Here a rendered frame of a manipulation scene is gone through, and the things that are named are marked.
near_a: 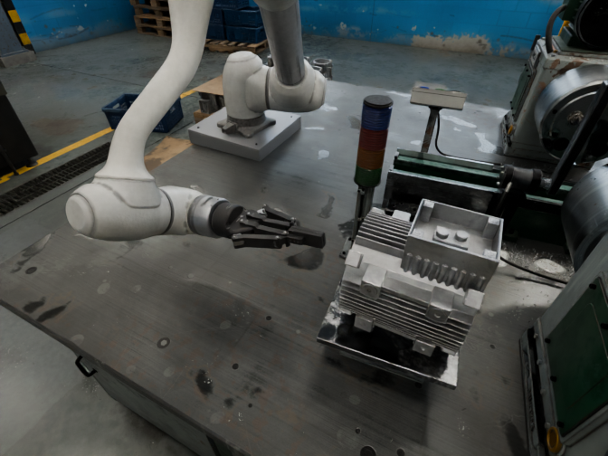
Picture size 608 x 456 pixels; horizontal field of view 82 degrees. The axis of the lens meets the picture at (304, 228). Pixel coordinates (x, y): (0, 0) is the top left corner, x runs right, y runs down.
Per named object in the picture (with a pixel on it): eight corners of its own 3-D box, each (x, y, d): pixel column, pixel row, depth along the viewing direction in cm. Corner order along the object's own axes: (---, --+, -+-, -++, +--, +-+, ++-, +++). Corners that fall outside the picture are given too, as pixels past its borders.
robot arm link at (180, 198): (215, 236, 83) (173, 242, 71) (168, 224, 89) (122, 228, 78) (220, 191, 81) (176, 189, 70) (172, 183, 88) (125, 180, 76)
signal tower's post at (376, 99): (375, 245, 98) (402, 95, 70) (367, 264, 92) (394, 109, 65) (347, 238, 100) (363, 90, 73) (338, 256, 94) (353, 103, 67)
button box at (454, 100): (460, 110, 118) (466, 94, 117) (462, 109, 112) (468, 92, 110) (410, 104, 123) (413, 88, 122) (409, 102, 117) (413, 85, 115)
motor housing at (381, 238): (462, 293, 70) (497, 220, 57) (447, 376, 57) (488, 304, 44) (366, 261, 76) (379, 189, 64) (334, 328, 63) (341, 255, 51)
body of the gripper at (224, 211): (204, 215, 70) (242, 223, 66) (230, 194, 76) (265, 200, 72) (215, 244, 74) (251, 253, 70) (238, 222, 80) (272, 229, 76)
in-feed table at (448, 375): (449, 304, 82) (464, 270, 75) (439, 416, 63) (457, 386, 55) (351, 276, 89) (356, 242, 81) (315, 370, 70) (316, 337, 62)
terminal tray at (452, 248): (487, 251, 57) (503, 217, 52) (480, 299, 49) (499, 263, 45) (413, 230, 61) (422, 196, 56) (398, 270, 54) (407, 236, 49)
